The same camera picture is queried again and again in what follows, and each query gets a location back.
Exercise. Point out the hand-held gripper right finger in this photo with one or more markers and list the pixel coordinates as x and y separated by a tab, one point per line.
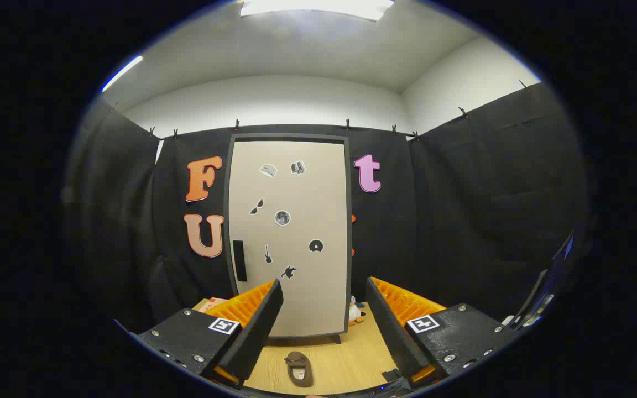
393	337

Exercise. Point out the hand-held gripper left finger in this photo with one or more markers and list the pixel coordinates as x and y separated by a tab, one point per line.
257	337

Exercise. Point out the brown fuzzy shoe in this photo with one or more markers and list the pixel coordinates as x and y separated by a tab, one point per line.
299	369

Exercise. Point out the grey shoe cabinet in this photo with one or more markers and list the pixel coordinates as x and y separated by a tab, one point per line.
288	136

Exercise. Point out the penguin plush toy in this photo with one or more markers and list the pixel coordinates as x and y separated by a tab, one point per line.
355	312

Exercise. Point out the stack of books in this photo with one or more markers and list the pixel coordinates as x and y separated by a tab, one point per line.
213	304

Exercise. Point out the black backdrop cloth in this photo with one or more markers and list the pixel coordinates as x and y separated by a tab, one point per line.
462	221

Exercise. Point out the black monitor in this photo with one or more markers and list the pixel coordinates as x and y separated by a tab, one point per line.
559	265

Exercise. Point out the ceiling strip light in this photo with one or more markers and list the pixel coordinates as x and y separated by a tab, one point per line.
122	73

